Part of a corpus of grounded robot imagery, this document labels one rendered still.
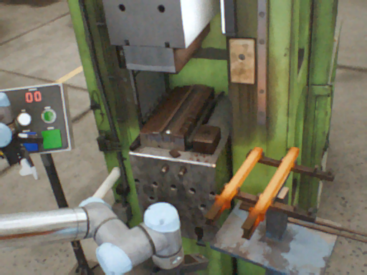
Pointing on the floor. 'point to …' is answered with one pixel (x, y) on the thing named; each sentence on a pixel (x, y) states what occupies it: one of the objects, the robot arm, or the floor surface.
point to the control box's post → (62, 203)
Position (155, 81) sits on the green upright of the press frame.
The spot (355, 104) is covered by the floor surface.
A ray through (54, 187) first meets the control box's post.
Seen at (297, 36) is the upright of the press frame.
